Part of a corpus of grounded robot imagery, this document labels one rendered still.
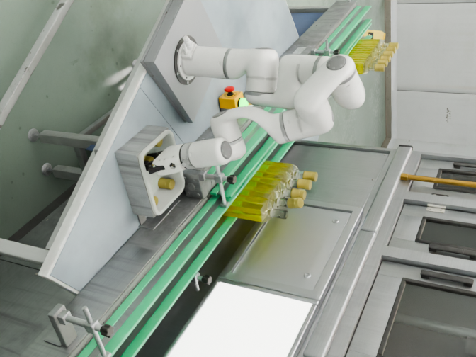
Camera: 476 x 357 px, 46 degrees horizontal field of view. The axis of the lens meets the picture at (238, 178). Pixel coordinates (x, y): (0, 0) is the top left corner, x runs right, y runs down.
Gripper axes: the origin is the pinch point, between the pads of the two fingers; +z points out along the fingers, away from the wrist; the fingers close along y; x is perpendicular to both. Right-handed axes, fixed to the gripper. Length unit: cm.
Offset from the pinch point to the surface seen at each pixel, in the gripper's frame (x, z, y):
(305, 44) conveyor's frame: -13, 2, 127
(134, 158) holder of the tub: 5.3, -2.7, -7.1
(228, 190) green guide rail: -23.5, -8.1, 17.8
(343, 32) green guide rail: -18, -8, 147
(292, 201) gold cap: -32.9, -26.5, 22.8
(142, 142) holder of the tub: 6.7, -1.4, 0.0
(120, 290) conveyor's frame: -21.1, -1.1, -32.7
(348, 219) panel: -51, -36, 36
